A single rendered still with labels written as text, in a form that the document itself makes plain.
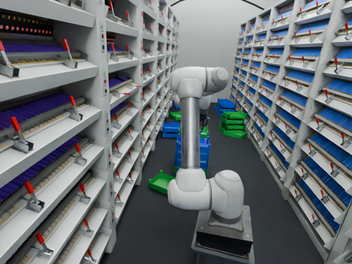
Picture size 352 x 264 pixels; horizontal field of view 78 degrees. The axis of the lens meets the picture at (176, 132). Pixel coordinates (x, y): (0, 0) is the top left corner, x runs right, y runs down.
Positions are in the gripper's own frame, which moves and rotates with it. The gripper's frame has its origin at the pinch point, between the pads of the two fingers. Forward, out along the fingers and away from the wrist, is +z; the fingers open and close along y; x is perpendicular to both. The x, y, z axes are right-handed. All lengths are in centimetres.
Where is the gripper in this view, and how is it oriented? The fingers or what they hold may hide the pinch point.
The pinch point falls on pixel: (200, 128)
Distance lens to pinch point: 201.2
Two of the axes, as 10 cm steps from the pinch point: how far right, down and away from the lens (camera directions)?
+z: -0.2, 7.0, 7.2
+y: 9.9, 0.9, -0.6
